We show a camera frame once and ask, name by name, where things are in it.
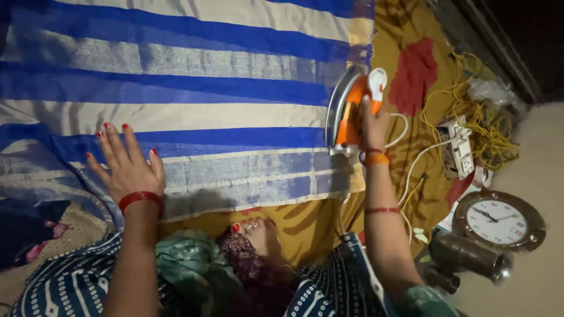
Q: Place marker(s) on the person's left hand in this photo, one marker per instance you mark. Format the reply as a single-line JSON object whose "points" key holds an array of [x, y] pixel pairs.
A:
{"points": [[130, 174]]}

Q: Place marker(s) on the person's right hand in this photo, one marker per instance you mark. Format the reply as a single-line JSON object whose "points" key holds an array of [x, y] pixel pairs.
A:
{"points": [[375, 130]]}

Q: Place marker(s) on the orange and white clothes iron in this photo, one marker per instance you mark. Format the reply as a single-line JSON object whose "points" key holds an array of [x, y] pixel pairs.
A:
{"points": [[348, 114]]}

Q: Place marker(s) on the blue and cream striped saree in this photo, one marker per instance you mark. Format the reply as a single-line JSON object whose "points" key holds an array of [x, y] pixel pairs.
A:
{"points": [[220, 114]]}

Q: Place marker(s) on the red bangle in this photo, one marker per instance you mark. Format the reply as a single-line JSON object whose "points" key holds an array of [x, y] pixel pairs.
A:
{"points": [[140, 197]]}

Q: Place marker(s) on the orange and red bangles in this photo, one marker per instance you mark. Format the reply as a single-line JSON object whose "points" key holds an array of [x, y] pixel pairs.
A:
{"points": [[375, 158]]}

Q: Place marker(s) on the beige dotted cloth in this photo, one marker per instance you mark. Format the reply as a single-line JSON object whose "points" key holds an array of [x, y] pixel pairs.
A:
{"points": [[75, 231]]}

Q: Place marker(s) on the thin red wrist thread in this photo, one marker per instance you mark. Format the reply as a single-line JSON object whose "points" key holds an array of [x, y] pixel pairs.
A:
{"points": [[381, 210]]}

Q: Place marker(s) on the white power extension board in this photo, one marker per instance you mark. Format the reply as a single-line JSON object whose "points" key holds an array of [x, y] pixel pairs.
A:
{"points": [[458, 149]]}

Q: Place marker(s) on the green scarf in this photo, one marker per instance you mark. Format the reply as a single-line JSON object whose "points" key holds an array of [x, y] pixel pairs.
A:
{"points": [[189, 259]]}

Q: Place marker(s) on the sheets of printed paper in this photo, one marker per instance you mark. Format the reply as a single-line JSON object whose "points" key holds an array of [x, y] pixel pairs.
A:
{"points": [[449, 218]]}

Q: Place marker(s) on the dark floral cloth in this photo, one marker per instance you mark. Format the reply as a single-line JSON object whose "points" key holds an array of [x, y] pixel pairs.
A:
{"points": [[26, 229]]}

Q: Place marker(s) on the mustard bedsheet with red patches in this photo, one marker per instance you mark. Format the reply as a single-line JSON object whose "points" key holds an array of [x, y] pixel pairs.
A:
{"points": [[308, 229]]}

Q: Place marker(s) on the clear plastic bag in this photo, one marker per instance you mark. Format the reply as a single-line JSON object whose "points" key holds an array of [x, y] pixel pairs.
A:
{"points": [[491, 92]]}

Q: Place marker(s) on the blue white patterned dress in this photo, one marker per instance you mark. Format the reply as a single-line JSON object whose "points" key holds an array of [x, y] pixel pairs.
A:
{"points": [[70, 281]]}

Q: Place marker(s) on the person's foot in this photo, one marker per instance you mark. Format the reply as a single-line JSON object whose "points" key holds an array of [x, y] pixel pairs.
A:
{"points": [[260, 237]]}

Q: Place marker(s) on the dark metal vessel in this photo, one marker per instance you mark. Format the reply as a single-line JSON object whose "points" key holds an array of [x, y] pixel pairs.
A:
{"points": [[467, 255]]}

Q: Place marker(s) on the maroon patterned trousers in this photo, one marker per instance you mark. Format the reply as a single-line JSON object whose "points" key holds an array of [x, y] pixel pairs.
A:
{"points": [[255, 281]]}

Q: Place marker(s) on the round brown wall clock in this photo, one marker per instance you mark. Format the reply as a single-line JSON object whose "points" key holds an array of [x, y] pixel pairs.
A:
{"points": [[498, 220]]}

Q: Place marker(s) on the dark wooden door frame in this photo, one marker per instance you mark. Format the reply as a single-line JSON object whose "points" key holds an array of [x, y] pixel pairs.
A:
{"points": [[506, 39]]}

